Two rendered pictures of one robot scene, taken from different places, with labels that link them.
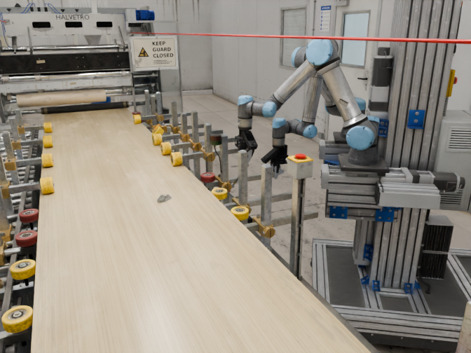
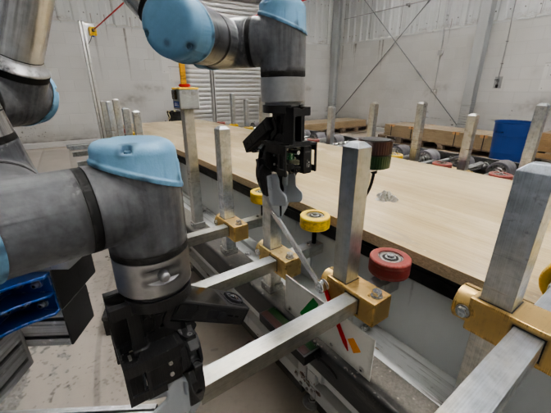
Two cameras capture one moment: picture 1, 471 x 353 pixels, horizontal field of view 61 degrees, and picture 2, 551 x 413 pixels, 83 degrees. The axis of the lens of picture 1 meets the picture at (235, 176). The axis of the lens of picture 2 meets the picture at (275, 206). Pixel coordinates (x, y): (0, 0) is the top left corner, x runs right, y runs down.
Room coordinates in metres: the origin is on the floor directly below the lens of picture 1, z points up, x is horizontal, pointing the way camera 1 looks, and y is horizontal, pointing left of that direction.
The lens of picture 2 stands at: (2.59, -0.19, 1.22)
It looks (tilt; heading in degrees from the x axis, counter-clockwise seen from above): 21 degrees down; 167
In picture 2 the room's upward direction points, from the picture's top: straight up
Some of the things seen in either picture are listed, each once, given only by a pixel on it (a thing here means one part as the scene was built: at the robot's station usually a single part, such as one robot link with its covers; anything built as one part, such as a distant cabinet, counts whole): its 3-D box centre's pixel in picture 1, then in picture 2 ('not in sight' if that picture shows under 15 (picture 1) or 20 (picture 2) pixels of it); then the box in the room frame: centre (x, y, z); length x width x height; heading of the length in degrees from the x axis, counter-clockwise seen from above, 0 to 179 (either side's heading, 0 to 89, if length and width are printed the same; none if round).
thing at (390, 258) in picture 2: (207, 183); (387, 279); (2.11, 0.15, 0.85); 0.08 x 0.08 x 0.11
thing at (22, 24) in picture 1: (84, 101); not in sight; (4.32, 1.60, 0.95); 1.65 x 0.70 x 1.90; 113
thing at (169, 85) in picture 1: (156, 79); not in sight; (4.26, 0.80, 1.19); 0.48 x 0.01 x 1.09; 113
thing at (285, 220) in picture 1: (277, 222); (208, 235); (1.72, -0.20, 0.80); 0.44 x 0.03 x 0.04; 113
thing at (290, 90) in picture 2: (244, 122); (284, 92); (2.04, -0.05, 1.22); 0.08 x 0.08 x 0.05
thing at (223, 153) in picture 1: (224, 176); (346, 265); (2.11, 0.06, 0.90); 0.04 x 0.04 x 0.48; 23
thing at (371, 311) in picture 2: (222, 183); (353, 292); (2.13, 0.07, 0.85); 0.14 x 0.06 x 0.05; 23
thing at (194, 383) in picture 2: not in sight; (189, 372); (2.30, -0.23, 0.90); 0.05 x 0.02 x 0.09; 23
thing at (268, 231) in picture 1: (263, 227); (230, 225); (1.67, -0.13, 0.81); 0.14 x 0.06 x 0.05; 23
